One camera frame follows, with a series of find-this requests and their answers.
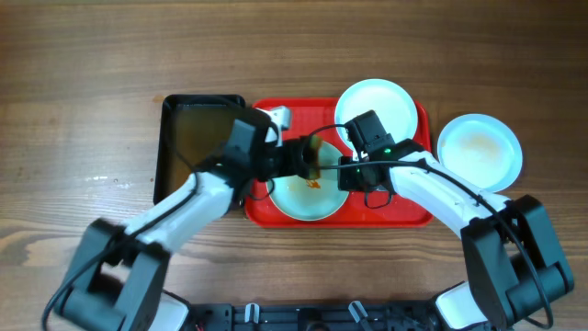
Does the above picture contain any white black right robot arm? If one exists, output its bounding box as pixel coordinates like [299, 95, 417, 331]
[337, 140, 574, 330]

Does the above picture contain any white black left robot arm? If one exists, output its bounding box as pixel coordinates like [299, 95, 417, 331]
[40, 106, 299, 330]

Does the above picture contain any black tray with water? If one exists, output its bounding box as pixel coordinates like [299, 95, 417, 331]
[153, 95, 246, 204]

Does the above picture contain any white plate with sauce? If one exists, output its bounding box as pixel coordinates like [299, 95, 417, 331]
[266, 170, 349, 222]

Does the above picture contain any yellow green sponge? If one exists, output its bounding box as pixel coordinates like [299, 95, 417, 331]
[302, 135, 322, 180]

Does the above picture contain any red plastic tray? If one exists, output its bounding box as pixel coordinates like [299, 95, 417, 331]
[244, 97, 433, 228]

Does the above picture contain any cleaned white plate at side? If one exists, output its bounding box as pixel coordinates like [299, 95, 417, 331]
[436, 114, 523, 192]

